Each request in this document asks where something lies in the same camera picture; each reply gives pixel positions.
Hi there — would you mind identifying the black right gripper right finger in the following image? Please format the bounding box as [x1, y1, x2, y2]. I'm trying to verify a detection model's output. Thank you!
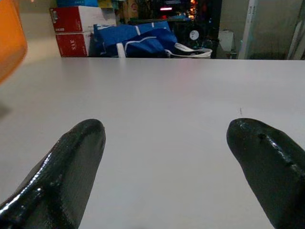
[226, 117, 305, 229]

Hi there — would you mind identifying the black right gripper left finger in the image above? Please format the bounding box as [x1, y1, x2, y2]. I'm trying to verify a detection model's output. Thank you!
[0, 118, 106, 229]

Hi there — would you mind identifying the white small appliance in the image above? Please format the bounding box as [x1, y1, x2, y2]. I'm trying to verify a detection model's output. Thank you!
[218, 29, 237, 52]

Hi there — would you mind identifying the orange plastic container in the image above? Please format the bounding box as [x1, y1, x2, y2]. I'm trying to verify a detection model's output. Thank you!
[0, 0, 28, 84]

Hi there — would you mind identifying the red and white carton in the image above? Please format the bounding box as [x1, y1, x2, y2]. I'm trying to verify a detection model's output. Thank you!
[49, 6, 117, 33]

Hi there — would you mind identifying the blue shopping bag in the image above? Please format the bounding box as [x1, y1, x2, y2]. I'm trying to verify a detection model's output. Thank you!
[92, 21, 178, 59]

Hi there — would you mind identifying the black shelf with lights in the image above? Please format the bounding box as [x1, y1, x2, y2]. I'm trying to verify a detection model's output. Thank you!
[127, 0, 223, 59]

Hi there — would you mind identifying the blue box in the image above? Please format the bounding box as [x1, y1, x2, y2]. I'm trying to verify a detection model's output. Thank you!
[56, 0, 100, 8]

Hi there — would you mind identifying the white glass door frame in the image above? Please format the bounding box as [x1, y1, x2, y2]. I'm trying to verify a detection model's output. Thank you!
[237, 0, 261, 60]

